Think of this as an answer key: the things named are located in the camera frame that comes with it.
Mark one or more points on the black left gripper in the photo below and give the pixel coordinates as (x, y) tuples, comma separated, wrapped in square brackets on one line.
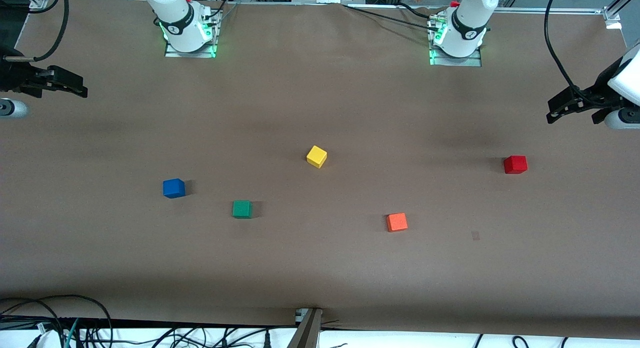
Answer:
[(593, 96)]

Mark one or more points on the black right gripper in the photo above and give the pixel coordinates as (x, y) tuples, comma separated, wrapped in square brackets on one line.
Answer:
[(14, 77)]

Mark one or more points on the red wooden block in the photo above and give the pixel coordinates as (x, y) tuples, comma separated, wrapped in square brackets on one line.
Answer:
[(515, 164)]

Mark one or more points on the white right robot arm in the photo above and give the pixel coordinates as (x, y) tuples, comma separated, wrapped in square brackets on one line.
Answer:
[(175, 18)]

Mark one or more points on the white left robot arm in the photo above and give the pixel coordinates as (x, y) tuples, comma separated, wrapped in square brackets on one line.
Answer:
[(465, 18)]

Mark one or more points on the blue wooden block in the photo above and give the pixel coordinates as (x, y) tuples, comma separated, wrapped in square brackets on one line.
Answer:
[(173, 188)]

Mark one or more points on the orange wooden block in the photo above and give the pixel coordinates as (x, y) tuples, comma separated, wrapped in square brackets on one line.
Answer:
[(397, 222)]

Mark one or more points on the green wooden block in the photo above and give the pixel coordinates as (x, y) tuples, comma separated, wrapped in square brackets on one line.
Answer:
[(242, 209)]

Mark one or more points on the yellow wooden block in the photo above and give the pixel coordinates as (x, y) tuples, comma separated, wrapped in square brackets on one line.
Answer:
[(316, 156)]

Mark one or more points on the aluminium profile bar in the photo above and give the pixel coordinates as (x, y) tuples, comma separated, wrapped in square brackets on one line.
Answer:
[(306, 333)]

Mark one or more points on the aluminium corner bracket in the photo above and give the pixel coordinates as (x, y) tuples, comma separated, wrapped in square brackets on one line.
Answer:
[(612, 18), (39, 3)]

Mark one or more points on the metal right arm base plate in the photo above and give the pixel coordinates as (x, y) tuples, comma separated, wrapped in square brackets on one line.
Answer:
[(190, 54)]

